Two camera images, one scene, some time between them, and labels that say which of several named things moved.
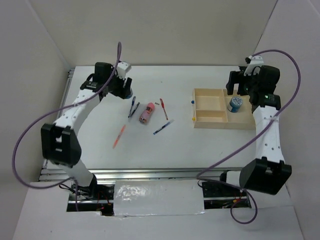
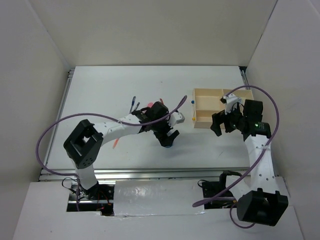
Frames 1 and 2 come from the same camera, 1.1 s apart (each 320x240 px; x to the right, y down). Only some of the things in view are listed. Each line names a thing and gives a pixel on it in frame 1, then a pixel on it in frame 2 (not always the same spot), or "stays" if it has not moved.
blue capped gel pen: (133, 102) stays
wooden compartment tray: (214, 108) stays
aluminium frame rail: (49, 172) stays
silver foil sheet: (158, 197) stays
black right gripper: (235, 77) to (219, 118)
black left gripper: (123, 92) to (163, 137)
